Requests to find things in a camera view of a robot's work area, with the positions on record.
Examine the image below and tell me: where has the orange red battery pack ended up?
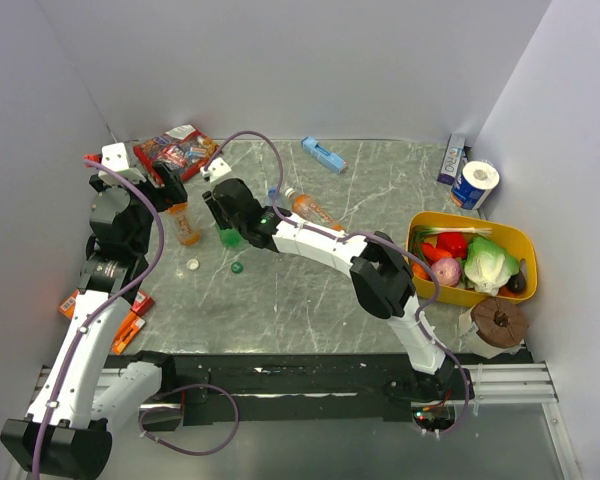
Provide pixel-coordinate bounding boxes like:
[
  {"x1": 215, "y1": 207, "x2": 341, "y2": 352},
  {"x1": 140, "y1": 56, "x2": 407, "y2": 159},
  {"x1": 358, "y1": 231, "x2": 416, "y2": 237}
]
[{"x1": 58, "y1": 289, "x2": 79, "y2": 320}]

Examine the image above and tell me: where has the green cabbage toy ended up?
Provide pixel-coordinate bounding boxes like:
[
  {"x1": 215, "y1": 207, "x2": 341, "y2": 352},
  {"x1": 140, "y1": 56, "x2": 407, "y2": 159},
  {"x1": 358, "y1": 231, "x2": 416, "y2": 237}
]
[{"x1": 463, "y1": 236, "x2": 520, "y2": 296}]

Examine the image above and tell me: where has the pink onion toy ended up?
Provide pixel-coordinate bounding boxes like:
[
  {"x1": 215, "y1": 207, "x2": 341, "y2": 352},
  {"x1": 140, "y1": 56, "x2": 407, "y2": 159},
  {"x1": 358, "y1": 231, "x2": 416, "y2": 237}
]
[{"x1": 431, "y1": 257, "x2": 463, "y2": 287}]

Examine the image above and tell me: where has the dark eggplant toy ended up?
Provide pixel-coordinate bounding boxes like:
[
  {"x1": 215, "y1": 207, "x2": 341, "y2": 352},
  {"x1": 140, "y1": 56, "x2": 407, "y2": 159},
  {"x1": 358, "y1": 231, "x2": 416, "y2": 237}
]
[{"x1": 500, "y1": 271, "x2": 527, "y2": 297}]

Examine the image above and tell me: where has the yellow plastic basket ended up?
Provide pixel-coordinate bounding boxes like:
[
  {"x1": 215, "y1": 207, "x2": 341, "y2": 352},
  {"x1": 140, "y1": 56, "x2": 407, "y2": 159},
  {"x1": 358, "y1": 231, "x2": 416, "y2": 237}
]
[{"x1": 407, "y1": 211, "x2": 538, "y2": 307}]

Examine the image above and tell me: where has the orange carrot toy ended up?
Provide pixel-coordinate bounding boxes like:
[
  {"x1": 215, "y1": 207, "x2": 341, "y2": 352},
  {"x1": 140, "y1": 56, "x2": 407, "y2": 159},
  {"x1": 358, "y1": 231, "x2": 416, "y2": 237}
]
[{"x1": 412, "y1": 242, "x2": 452, "y2": 280}]

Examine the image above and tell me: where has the red pepper toy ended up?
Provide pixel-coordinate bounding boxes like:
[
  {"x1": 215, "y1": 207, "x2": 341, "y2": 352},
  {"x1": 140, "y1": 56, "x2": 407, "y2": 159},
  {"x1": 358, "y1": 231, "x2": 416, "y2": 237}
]
[{"x1": 436, "y1": 232, "x2": 468, "y2": 259}]

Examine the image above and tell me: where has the white bottle cap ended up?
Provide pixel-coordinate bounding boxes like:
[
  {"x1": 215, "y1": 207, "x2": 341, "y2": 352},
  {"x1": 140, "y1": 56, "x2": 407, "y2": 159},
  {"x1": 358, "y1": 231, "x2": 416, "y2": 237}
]
[{"x1": 186, "y1": 258, "x2": 200, "y2": 271}]

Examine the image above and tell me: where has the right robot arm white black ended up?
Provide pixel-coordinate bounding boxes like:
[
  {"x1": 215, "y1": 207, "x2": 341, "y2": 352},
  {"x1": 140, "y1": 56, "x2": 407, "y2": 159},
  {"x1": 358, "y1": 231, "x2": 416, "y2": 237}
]
[{"x1": 202, "y1": 178, "x2": 452, "y2": 399}]

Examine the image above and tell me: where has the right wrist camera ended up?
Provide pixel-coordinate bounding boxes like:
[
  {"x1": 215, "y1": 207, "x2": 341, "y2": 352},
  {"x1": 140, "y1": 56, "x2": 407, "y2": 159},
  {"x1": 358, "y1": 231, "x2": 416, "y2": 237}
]
[{"x1": 200, "y1": 157, "x2": 232, "y2": 184}]

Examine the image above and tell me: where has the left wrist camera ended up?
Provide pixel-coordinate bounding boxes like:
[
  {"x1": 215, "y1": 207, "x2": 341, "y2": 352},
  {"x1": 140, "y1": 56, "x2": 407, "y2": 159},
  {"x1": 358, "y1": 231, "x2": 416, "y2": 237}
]
[{"x1": 83, "y1": 142, "x2": 146, "y2": 185}]

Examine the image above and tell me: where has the toilet paper roll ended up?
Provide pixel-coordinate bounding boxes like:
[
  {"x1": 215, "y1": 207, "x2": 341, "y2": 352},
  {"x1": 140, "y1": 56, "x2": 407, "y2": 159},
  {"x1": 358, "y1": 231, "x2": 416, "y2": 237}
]
[{"x1": 451, "y1": 161, "x2": 500, "y2": 210}]

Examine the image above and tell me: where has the orange utility knife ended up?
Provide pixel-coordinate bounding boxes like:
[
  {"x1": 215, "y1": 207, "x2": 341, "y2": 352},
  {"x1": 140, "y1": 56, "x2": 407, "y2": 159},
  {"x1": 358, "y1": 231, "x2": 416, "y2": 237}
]
[{"x1": 111, "y1": 290, "x2": 155, "y2": 355}]

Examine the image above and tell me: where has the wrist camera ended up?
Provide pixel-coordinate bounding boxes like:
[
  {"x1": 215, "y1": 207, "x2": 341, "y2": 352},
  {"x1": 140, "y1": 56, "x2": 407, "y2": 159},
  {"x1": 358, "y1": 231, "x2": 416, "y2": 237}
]
[
  {"x1": 83, "y1": 142, "x2": 146, "y2": 185},
  {"x1": 200, "y1": 157, "x2": 232, "y2": 184}
]

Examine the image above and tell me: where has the green bottle cap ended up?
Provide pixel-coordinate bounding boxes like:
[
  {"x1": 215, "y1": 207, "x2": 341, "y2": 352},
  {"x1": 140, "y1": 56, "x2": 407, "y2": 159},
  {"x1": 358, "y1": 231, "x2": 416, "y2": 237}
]
[{"x1": 231, "y1": 262, "x2": 244, "y2": 274}]

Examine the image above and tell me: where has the red candy bag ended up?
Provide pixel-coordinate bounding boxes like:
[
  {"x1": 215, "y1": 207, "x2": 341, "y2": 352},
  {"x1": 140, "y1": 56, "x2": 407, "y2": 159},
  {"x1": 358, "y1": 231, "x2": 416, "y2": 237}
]
[{"x1": 132, "y1": 124, "x2": 219, "y2": 186}]

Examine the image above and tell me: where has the green plastic bottle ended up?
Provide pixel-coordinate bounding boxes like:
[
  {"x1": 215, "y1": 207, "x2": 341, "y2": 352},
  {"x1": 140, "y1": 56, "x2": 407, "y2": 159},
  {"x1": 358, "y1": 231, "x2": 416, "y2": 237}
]
[{"x1": 215, "y1": 225, "x2": 243, "y2": 249}]

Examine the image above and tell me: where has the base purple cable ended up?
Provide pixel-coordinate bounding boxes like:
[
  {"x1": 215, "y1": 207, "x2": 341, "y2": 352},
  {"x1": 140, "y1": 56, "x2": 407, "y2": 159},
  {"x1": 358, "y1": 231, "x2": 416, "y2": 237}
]
[{"x1": 138, "y1": 383, "x2": 240, "y2": 457}]

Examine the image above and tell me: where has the orange tea bottle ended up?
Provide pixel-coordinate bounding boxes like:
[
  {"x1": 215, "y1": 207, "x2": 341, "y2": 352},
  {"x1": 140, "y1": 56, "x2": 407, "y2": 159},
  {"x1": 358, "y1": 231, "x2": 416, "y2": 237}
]
[
  {"x1": 167, "y1": 202, "x2": 200, "y2": 246},
  {"x1": 284, "y1": 187, "x2": 344, "y2": 231}
]

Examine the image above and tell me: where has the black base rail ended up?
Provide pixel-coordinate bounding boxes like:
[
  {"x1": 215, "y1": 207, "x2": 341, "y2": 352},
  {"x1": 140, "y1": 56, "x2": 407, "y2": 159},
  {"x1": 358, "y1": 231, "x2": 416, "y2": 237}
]
[{"x1": 114, "y1": 349, "x2": 476, "y2": 426}]

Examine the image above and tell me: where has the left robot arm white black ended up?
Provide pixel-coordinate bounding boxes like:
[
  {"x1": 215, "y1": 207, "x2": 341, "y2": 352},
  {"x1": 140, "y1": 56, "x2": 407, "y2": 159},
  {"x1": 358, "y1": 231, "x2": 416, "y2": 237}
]
[{"x1": 0, "y1": 162, "x2": 187, "y2": 479}]

